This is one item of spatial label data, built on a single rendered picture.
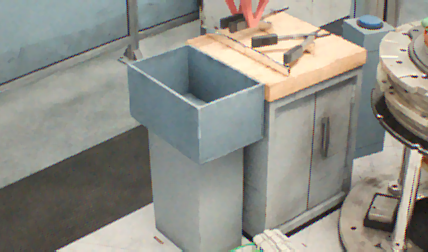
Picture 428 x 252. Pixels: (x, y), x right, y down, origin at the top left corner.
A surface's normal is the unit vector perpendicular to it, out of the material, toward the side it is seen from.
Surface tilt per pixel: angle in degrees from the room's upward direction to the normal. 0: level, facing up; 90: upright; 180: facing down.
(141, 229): 0
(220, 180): 90
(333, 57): 0
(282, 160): 90
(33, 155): 0
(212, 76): 90
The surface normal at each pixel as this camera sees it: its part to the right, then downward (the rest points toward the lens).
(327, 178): 0.61, 0.39
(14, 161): -0.02, -0.86
